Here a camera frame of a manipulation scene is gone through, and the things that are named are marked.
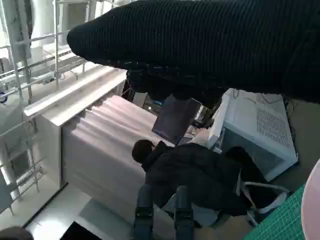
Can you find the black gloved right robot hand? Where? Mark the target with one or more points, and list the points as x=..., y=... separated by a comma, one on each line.
x=200, y=45

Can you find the bare left hand blue tape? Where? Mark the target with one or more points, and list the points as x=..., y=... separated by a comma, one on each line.
x=144, y=217

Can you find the pink bowl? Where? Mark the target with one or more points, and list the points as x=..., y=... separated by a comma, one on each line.
x=312, y=205

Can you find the black square panel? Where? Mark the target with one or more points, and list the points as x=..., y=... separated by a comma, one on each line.
x=80, y=231

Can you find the seated person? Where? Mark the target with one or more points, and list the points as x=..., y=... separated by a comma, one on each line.
x=195, y=172

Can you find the laptop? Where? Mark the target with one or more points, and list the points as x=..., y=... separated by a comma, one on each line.
x=183, y=142

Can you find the white desk with pink cloth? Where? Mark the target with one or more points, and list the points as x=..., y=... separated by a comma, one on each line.
x=100, y=140

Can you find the white perforated cabinet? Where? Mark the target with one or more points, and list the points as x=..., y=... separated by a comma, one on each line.
x=265, y=140

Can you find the white vent unit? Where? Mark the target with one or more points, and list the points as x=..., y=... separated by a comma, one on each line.
x=77, y=13

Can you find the green cutting mat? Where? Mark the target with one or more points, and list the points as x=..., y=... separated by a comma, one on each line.
x=277, y=217

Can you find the office chair with white frame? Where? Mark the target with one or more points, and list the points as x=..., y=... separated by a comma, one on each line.
x=265, y=186

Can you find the white pipe lattice frame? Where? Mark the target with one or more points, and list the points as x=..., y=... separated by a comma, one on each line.
x=22, y=62

